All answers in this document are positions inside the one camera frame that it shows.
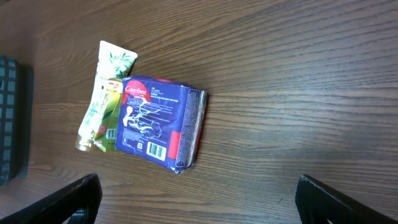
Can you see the white bamboo conditioner tube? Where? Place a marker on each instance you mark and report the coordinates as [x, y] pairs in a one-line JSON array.
[[113, 62]]

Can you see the purple Carefree liner pack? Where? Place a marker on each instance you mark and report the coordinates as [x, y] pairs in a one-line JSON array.
[[160, 121]]

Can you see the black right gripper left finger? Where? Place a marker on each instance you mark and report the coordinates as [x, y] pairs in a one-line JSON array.
[[78, 202]]

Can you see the grey plastic basket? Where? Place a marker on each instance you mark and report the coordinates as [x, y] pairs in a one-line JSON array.
[[17, 83]]

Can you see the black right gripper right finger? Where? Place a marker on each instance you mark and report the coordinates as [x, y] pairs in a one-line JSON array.
[[319, 203]]

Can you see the green snack packet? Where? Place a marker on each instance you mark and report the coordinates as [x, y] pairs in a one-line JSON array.
[[105, 133]]

